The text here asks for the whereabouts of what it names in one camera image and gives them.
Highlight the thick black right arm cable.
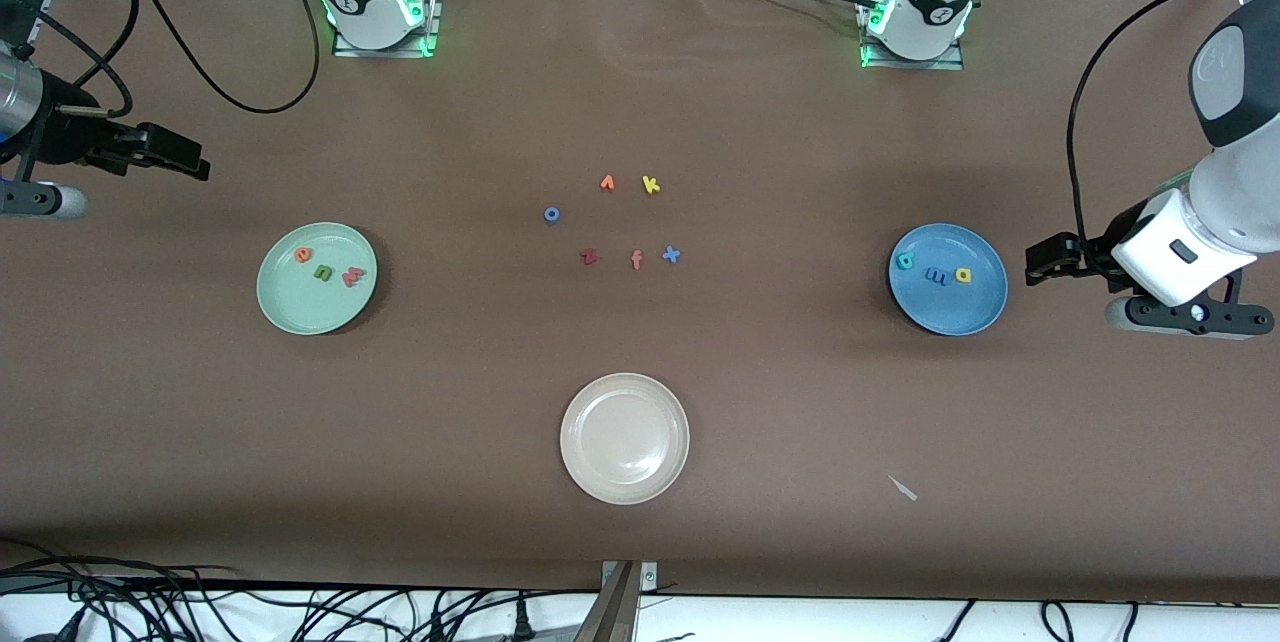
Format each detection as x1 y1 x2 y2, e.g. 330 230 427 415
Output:
110 0 322 115

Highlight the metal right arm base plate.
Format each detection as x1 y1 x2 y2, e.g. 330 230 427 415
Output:
332 0 442 59

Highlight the beige plate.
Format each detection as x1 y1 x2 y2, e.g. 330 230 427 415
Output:
559 373 691 506

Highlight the metal table edge bracket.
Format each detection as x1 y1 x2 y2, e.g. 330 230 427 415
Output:
575 560 659 642

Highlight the brown paper table cover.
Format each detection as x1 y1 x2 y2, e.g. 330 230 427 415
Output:
0 0 1280 605

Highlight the blue plate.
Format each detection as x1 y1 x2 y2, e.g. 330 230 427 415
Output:
888 223 1009 337

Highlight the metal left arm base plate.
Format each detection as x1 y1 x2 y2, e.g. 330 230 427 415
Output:
857 0 967 72

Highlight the green plate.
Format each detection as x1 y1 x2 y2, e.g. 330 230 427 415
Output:
256 222 379 336

